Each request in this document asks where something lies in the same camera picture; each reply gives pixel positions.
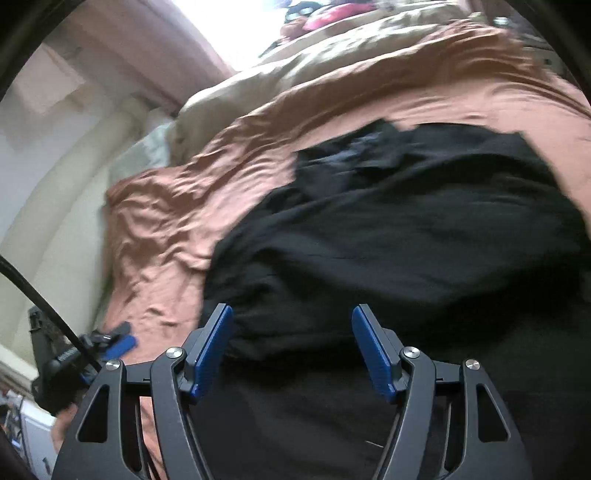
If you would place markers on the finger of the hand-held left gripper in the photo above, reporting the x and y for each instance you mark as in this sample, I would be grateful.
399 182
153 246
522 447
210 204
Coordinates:
117 344

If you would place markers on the pink bed sheet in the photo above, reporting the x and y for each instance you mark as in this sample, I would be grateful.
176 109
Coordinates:
221 184

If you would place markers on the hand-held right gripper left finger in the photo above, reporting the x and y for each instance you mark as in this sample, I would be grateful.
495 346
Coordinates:
213 350

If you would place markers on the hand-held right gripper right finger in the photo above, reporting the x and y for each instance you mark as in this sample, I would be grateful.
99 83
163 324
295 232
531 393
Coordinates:
372 355

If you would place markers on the black garment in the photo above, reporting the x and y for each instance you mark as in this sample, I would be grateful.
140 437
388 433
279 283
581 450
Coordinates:
392 240

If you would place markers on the beige blanket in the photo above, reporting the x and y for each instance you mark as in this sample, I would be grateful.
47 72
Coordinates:
295 78

